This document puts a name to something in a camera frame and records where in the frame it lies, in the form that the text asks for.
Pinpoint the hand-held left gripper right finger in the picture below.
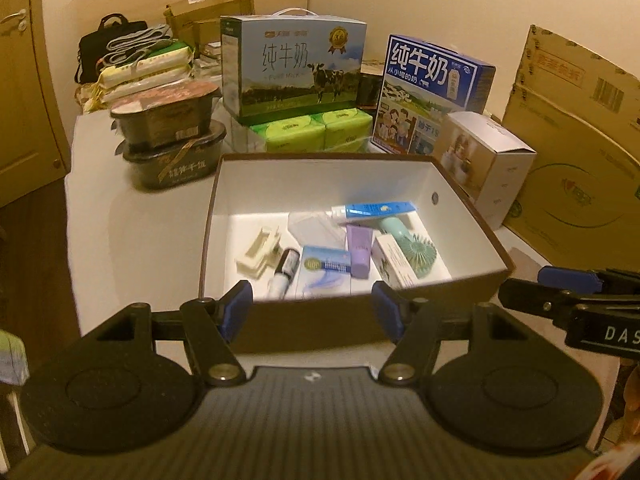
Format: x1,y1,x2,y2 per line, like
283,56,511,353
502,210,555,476
371,281,543,386

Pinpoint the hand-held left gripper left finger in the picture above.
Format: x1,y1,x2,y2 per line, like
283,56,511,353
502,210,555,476
82,280,254,387

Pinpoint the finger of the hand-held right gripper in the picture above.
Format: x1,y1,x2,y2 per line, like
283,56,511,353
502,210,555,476
537,266,608,293
498,277,601,323

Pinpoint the small white printed box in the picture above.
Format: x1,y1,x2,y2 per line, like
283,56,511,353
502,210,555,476
372,232,421,291

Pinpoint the cream hair claw clip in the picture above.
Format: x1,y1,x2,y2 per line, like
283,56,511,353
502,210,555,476
235,225,283,279

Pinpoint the brown spray bottle white cap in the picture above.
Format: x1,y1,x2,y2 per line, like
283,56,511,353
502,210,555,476
267,247,302,302

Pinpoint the mint green handheld fan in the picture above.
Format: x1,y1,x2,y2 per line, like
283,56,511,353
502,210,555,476
376,215,441,277

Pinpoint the purple tube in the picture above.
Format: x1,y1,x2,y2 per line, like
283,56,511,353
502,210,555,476
346,224,376,280

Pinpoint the brown cardboard box white inside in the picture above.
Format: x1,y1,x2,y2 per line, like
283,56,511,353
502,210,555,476
198,152,516,356

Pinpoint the blue printed packet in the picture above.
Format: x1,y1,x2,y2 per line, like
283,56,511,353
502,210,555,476
295,245,353,301

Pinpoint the blue white toothpaste tube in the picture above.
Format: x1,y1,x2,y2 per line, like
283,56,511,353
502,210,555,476
329,201,418,223

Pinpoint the clear plastic case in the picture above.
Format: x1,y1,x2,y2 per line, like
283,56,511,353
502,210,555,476
287,210,351,251

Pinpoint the large brown cardboard carton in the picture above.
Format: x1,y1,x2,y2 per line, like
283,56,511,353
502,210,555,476
500,24,640,271

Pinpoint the white product box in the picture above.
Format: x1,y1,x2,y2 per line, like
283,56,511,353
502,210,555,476
432,111,537,231

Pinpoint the pink white object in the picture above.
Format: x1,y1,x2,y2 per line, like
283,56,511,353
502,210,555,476
587,440,640,480

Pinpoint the dark instant rice bowl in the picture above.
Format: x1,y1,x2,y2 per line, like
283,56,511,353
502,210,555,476
110,82,218,148
116,121,227,192

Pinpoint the dark brown jar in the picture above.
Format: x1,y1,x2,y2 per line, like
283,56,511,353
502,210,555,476
357,72,386,108

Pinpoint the blue milk carton box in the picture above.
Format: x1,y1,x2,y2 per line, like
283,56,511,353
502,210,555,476
372,34,497,156

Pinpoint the green blue patchwork cloth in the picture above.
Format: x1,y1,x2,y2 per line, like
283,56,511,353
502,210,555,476
0,330,31,386

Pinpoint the yellow white tissue pack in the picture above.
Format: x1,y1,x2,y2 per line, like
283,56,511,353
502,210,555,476
100,57,193,88
82,75,193,111
142,44,195,63

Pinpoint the green milk carton box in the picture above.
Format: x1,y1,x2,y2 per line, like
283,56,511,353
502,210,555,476
220,8,368,126

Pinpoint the grey hanger bundle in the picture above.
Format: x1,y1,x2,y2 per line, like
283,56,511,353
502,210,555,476
107,25,173,66

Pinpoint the beige wardrobe door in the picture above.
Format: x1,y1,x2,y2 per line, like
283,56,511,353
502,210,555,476
0,0,71,208

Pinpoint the black bag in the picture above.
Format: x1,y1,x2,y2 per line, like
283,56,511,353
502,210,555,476
76,15,148,86

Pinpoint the brown shipping carton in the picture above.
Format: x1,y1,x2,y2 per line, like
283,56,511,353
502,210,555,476
164,0,256,51

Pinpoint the light wooden headboard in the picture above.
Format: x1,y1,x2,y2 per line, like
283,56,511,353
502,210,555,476
65,0,311,46

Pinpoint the metal door handle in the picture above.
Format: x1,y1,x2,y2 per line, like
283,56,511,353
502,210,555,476
0,8,28,31

